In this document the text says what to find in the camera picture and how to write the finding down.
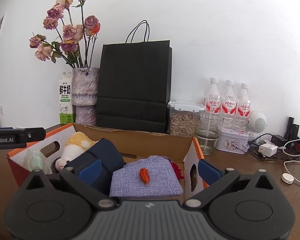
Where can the red label water bottle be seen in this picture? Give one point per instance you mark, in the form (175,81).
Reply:
(213,100)
(229,102)
(243,103)

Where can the white printed tin box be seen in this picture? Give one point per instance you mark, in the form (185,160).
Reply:
(231,142)

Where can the purple fabric sachet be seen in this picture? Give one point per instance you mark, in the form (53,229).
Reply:
(130,182)

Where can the white round puck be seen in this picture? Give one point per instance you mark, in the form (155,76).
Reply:
(287,178)

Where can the iridescent plastic bag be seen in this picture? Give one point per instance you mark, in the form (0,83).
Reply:
(35,161)

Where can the white and yellow plush toy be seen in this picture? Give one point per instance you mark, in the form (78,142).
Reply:
(76,142)

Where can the white round speaker toy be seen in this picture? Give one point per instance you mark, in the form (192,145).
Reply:
(257,122)

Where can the clear glass cup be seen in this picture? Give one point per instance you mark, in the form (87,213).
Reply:
(208,130)

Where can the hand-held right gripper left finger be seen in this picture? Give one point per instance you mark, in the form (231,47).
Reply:
(90,170)

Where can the orange dried petal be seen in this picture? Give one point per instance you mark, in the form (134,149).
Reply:
(144,176)

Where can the red artificial flower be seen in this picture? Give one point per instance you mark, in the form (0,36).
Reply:
(177,170)

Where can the white and green milk carton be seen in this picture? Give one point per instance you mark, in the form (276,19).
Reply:
(65,97)

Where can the purple mottled vase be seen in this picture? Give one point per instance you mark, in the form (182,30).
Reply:
(86,90)

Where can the black upright device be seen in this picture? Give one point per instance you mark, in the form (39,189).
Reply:
(293,128)

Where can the navy blue pouch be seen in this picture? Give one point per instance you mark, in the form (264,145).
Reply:
(110,155)

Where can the white wall socket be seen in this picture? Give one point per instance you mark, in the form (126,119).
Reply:
(2,109)

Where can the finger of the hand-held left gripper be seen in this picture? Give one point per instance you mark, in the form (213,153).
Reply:
(36,134)

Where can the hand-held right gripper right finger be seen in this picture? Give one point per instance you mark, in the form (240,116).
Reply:
(210,171)

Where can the dried pink rose bouquet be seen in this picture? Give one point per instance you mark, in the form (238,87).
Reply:
(70,35)

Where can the red printed cardboard box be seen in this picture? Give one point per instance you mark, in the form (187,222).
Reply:
(152,145)

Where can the black power adapter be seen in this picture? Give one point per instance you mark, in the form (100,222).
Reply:
(278,140)

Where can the black paper bag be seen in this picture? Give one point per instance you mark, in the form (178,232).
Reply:
(135,85)

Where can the white charger plug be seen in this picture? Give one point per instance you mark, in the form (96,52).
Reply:
(268,150)

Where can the clear seed storage container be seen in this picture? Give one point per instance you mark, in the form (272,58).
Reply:
(181,122)

